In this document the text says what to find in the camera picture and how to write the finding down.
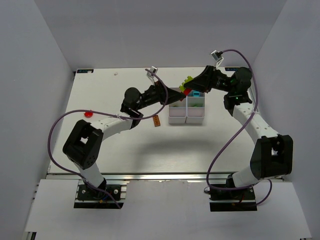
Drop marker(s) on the lime green small lego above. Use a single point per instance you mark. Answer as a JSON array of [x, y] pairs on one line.
[[197, 105]]

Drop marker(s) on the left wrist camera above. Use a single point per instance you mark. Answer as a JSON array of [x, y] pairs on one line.
[[150, 73]]

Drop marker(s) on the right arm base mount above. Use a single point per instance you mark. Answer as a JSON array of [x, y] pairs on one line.
[[243, 200]]

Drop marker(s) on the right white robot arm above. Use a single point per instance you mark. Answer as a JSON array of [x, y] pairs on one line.
[[273, 152]]

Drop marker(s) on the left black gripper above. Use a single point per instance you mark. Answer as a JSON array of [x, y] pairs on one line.
[[161, 91]]

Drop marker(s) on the lime green lego brick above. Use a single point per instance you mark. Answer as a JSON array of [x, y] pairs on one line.
[[182, 86]]

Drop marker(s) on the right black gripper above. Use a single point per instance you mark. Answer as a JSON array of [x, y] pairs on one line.
[[210, 78]]

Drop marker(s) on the blue table label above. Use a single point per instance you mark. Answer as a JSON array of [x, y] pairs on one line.
[[85, 71], [231, 69]]

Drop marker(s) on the white right divided container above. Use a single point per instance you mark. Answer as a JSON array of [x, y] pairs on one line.
[[195, 115]]

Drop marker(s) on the brown lego plate upside down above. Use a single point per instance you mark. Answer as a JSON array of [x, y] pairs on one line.
[[156, 121]]

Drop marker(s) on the small red lego piece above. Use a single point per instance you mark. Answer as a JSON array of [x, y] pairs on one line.
[[88, 114]]

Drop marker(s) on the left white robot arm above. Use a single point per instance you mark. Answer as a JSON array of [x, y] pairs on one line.
[[83, 145]]

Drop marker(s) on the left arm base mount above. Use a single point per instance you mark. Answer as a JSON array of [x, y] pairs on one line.
[[87, 198]]

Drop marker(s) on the blue right table label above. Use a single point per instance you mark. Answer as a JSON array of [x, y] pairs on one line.
[[231, 69]]

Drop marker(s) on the red long lego brick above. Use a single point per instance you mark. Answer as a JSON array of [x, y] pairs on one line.
[[187, 91]]

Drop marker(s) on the teal rounded lego brick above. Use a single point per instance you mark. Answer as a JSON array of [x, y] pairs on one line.
[[196, 94]]

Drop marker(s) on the aluminium table rail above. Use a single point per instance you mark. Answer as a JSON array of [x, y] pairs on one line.
[[128, 177]]

